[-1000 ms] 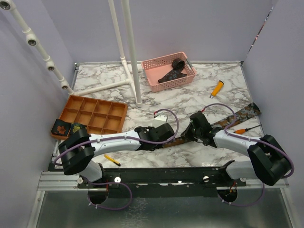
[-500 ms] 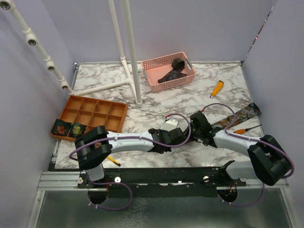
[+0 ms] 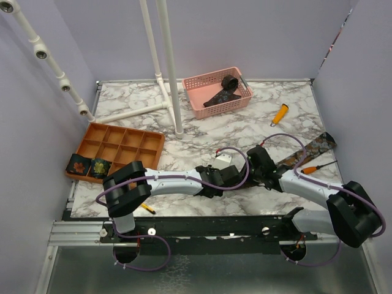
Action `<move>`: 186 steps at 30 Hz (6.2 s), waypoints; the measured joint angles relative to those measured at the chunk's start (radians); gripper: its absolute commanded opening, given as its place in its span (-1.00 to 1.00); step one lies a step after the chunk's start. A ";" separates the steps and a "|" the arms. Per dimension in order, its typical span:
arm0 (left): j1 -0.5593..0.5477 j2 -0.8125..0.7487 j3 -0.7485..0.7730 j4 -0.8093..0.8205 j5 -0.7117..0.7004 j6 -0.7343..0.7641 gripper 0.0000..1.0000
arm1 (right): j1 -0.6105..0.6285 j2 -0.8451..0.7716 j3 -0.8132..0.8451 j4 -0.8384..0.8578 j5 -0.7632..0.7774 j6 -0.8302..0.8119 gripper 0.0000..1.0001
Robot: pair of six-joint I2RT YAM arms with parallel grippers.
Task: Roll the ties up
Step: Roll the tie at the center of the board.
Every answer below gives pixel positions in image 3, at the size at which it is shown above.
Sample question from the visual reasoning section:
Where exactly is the brown grey floral tie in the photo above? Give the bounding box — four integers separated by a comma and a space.
241, 132, 337, 188

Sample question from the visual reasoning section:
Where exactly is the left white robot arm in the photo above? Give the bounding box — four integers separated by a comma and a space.
102, 161, 249, 242

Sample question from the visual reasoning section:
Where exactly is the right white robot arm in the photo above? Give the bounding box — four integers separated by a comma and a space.
247, 145, 383, 248

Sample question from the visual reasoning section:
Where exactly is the pink perforated plastic basket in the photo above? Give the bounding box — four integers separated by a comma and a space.
182, 67, 253, 119

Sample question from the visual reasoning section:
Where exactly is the dark blue-flowered tie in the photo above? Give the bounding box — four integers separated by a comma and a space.
203, 75, 241, 107

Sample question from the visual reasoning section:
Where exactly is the wooden compartment tray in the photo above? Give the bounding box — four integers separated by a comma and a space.
66, 123, 165, 184

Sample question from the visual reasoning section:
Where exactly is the navy yellow-flower rolled tie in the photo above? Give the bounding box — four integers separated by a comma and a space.
89, 158, 111, 179

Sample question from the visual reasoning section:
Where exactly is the black orange-flower rolled tie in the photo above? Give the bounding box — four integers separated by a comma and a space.
66, 154, 91, 176

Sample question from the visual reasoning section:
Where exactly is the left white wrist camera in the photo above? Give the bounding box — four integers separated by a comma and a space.
212, 153, 232, 170

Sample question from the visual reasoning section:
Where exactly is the orange handled screwdriver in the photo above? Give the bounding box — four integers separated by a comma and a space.
301, 160, 336, 175

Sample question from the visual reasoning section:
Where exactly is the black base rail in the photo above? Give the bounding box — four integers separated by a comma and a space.
100, 215, 317, 255

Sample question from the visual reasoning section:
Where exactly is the yellow handled utility knife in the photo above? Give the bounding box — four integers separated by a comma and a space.
270, 104, 289, 127

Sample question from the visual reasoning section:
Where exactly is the white PVC pipe frame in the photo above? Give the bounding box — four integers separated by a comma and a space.
0, 0, 184, 138

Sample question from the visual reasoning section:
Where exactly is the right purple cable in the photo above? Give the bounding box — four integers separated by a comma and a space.
260, 133, 387, 267

